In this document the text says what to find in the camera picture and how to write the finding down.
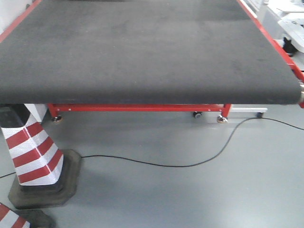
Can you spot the white cart base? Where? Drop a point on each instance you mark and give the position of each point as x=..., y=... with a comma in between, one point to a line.
x=259, y=111

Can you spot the red white striped cone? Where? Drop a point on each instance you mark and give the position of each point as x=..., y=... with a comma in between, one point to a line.
x=46, y=176

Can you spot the black control box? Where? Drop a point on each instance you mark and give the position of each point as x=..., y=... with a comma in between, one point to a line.
x=13, y=115

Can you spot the white machine at right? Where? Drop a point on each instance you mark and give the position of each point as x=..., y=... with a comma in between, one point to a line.
x=291, y=32

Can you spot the red conveyor frame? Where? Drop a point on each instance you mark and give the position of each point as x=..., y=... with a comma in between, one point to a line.
x=142, y=108

